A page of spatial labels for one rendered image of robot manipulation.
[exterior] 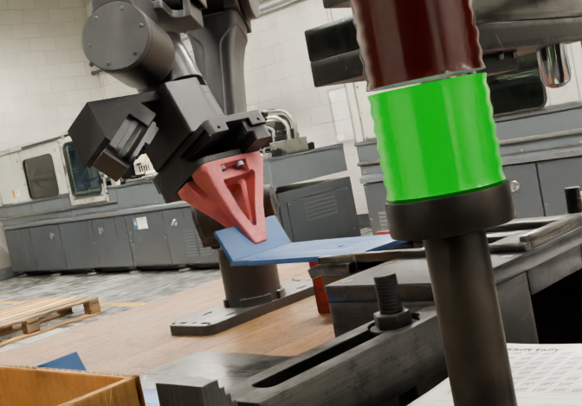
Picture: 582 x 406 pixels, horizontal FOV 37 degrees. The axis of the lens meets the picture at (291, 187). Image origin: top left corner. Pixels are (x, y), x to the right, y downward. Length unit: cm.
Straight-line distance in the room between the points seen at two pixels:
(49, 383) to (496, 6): 34
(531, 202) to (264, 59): 514
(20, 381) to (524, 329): 31
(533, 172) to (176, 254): 418
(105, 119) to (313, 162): 711
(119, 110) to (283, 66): 933
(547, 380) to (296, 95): 954
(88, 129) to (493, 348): 48
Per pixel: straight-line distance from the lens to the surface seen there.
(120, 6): 71
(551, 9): 59
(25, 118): 1252
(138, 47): 69
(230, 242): 71
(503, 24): 54
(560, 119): 565
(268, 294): 93
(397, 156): 26
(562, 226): 57
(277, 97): 1015
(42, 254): 1124
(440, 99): 26
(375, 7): 27
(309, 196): 771
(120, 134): 70
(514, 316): 51
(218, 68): 98
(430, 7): 26
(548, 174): 575
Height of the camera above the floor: 107
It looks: 3 degrees down
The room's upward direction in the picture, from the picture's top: 11 degrees counter-clockwise
